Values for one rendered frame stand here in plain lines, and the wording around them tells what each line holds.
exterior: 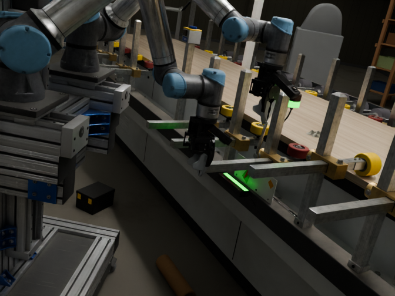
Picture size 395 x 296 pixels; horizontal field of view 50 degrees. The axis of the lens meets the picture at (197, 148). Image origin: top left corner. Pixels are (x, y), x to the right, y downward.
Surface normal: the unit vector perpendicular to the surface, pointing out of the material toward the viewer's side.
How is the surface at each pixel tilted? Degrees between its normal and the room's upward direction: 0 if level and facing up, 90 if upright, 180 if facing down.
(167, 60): 92
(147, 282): 0
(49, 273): 0
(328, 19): 90
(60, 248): 0
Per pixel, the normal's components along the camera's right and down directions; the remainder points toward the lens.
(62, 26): 0.51, 0.50
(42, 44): 0.33, 0.46
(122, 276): 0.16, -0.93
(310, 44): -0.18, 0.32
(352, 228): -0.87, 0.04
